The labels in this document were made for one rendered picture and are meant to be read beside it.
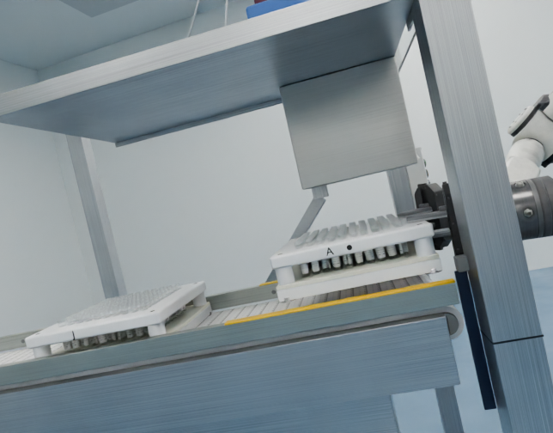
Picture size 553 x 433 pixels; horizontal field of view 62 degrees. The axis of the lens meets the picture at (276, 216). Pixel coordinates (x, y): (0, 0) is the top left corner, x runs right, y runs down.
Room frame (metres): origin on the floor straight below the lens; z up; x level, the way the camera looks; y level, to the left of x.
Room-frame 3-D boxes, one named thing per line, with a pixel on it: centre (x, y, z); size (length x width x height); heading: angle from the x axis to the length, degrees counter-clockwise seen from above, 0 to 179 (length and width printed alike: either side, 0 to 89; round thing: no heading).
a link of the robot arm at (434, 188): (0.88, -0.33, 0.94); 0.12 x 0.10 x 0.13; 112
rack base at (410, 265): (0.80, -0.12, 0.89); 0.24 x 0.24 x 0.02; 80
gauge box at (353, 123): (0.91, -0.18, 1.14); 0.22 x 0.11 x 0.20; 80
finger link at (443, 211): (0.72, -0.23, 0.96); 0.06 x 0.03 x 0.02; 72
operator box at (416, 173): (1.60, -0.50, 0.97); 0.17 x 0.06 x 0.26; 170
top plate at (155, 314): (0.87, 0.32, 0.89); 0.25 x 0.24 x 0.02; 170
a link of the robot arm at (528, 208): (0.69, -0.31, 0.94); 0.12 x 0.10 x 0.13; 72
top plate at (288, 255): (0.80, -0.12, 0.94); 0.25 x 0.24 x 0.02; 170
